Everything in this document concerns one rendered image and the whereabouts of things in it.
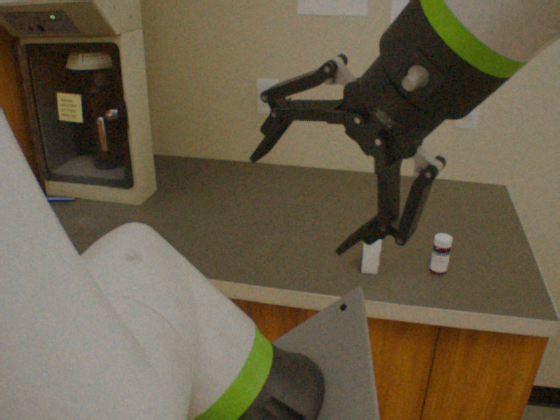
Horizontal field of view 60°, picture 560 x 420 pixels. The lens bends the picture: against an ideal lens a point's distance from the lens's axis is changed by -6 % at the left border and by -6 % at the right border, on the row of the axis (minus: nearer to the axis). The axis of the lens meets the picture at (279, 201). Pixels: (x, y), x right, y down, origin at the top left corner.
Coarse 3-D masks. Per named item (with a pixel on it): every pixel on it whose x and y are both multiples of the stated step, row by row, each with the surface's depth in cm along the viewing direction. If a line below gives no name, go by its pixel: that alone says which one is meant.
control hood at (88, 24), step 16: (0, 0) 113; (16, 0) 112; (32, 0) 111; (48, 0) 110; (64, 0) 109; (80, 0) 109; (96, 0) 109; (112, 0) 116; (0, 16) 118; (80, 16) 114; (96, 16) 113; (112, 16) 117; (16, 32) 124; (80, 32) 120; (96, 32) 119; (112, 32) 119
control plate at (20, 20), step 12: (12, 12) 116; (36, 12) 114; (48, 12) 114; (60, 12) 113; (12, 24) 120; (24, 24) 120; (36, 24) 119; (48, 24) 119; (60, 24) 118; (72, 24) 117
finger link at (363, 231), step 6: (366, 222) 53; (372, 222) 50; (360, 228) 53; (366, 228) 50; (372, 228) 50; (354, 234) 54; (360, 234) 51; (366, 234) 51; (348, 240) 53; (354, 240) 52; (360, 240) 52; (342, 246) 54; (348, 246) 53; (336, 252) 55; (342, 252) 54
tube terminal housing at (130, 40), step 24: (120, 0) 119; (120, 24) 121; (120, 48) 123; (144, 72) 136; (144, 96) 137; (144, 120) 139; (144, 144) 140; (144, 168) 142; (48, 192) 148; (72, 192) 146; (96, 192) 143; (120, 192) 141; (144, 192) 143
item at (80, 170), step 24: (48, 48) 127; (72, 48) 125; (96, 48) 123; (48, 72) 130; (72, 72) 128; (96, 72) 126; (120, 72) 125; (48, 96) 133; (96, 96) 129; (120, 96) 127; (48, 120) 136; (96, 120) 132; (120, 120) 130; (48, 144) 139; (72, 144) 137; (96, 144) 135; (120, 144) 133; (48, 168) 143; (72, 168) 140; (96, 168) 138; (120, 168) 136
